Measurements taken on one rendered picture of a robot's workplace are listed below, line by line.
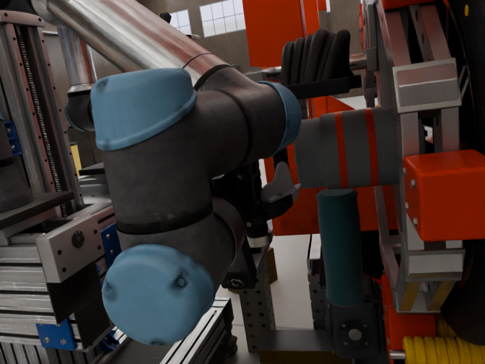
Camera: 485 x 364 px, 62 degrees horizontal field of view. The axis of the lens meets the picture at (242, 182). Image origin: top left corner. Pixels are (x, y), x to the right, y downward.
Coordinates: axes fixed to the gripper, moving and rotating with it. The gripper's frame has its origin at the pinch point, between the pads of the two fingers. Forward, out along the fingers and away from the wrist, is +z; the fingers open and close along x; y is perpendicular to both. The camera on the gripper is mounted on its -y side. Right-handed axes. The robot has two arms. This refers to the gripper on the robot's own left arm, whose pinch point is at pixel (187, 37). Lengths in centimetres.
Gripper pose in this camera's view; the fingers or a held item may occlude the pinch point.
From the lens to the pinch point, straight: 185.6
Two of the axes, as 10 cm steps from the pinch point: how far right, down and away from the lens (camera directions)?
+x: 8.5, 1.3, -5.2
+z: 5.3, -2.6, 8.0
